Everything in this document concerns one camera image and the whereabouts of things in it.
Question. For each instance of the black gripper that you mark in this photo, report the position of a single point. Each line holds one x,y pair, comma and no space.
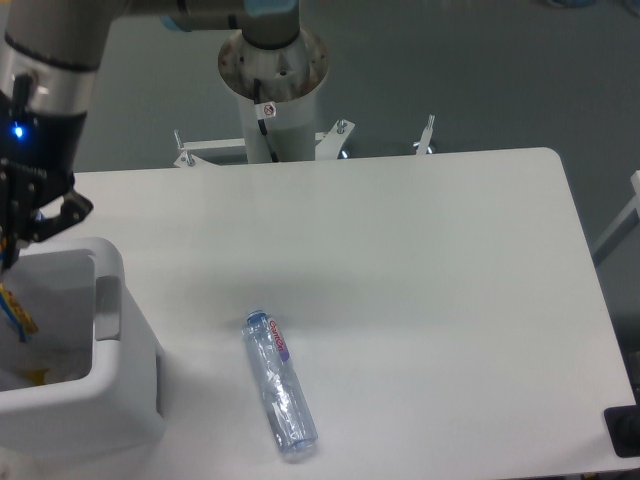
38,196

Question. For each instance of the blue snack wrapper bag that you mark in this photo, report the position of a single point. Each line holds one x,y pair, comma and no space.
18,318

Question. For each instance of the clear crushed water bottle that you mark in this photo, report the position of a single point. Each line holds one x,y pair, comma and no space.
282,398

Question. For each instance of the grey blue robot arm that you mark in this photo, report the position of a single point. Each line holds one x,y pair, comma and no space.
51,52

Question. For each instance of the trash inside the can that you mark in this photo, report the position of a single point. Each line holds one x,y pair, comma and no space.
52,367

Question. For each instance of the white plastic trash can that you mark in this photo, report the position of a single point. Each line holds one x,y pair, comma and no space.
88,380

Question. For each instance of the black clamp at table edge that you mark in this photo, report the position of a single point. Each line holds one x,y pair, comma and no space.
623,426

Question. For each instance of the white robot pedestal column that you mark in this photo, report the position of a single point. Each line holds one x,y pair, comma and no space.
276,93

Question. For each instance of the white frame at right edge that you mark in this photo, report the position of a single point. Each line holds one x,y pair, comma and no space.
620,227

